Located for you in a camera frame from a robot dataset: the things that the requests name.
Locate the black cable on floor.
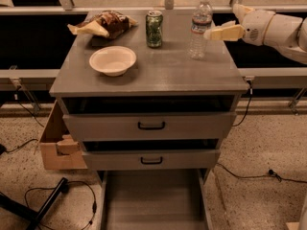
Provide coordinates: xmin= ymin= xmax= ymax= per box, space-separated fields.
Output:
xmin=216 ymin=162 xmax=307 ymax=184
xmin=23 ymin=180 xmax=98 ymax=230

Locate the bottom grey drawer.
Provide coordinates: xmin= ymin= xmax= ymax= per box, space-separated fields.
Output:
xmin=99 ymin=169 xmax=213 ymax=230

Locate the black cable on right floor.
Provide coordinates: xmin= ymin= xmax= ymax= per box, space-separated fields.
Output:
xmin=216 ymin=162 xmax=307 ymax=184

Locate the metal railing frame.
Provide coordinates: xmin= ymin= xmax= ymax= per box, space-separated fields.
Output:
xmin=0 ymin=0 xmax=307 ymax=113

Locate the brown and yellow chip bag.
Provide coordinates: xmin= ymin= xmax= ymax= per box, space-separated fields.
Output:
xmin=67 ymin=11 xmax=137 ymax=39

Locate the black cable on left floor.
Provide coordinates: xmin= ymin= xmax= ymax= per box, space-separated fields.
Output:
xmin=23 ymin=180 xmax=98 ymax=230

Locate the black cable at left wall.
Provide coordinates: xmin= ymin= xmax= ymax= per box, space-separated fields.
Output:
xmin=0 ymin=86 xmax=46 ymax=155

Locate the middle grey drawer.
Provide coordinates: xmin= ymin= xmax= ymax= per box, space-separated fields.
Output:
xmin=83 ymin=149 xmax=220 ymax=171

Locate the clear plastic water bottle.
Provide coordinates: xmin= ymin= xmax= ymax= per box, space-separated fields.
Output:
xmin=188 ymin=0 xmax=213 ymax=59

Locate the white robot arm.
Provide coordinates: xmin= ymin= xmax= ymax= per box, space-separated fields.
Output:
xmin=205 ymin=5 xmax=307 ymax=230

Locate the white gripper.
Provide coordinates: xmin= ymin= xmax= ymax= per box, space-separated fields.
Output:
xmin=203 ymin=3 xmax=275 ymax=46

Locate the black stand leg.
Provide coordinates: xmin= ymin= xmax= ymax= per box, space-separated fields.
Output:
xmin=0 ymin=177 xmax=69 ymax=230

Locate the top grey drawer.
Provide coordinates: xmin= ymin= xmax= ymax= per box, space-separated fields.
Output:
xmin=63 ymin=112 xmax=236 ymax=142

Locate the cardboard corner bottom right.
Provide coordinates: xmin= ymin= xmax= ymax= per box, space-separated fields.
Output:
xmin=286 ymin=222 xmax=299 ymax=230

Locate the grey drawer cabinet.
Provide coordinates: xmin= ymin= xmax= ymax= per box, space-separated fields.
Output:
xmin=48 ymin=9 xmax=249 ymax=172

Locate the grey drawer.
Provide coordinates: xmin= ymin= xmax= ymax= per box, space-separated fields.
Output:
xmin=63 ymin=112 xmax=236 ymax=142
xmin=83 ymin=149 xmax=220 ymax=171
xmin=99 ymin=169 xmax=213 ymax=230

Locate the white paper bowl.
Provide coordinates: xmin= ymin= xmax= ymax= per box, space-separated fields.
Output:
xmin=89 ymin=46 xmax=136 ymax=77

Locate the cardboard box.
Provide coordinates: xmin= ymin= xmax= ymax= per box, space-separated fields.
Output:
xmin=39 ymin=102 xmax=86 ymax=170

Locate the black cable behind cabinet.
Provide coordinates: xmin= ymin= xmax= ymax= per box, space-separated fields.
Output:
xmin=231 ymin=80 xmax=253 ymax=127

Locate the green soda can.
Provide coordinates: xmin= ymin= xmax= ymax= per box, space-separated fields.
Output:
xmin=146 ymin=11 xmax=163 ymax=48

